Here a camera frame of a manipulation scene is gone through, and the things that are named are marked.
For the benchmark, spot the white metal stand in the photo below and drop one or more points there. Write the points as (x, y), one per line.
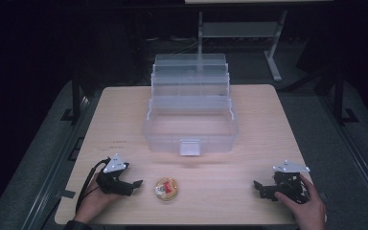
(241, 38)

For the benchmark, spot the black metal stand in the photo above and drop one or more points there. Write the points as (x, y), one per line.
(340, 92)
(75, 99)

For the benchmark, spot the clear plastic storage box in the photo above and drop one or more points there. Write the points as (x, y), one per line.
(190, 105)

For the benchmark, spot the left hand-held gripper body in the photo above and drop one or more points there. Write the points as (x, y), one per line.
(112, 179)

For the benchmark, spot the small round food item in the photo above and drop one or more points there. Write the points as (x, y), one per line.
(166, 189)

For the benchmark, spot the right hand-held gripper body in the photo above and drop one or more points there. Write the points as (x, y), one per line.
(289, 182)

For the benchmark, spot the person's left hand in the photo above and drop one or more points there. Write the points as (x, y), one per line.
(93, 202)

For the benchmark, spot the person's right hand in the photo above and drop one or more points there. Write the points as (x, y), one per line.
(306, 207)

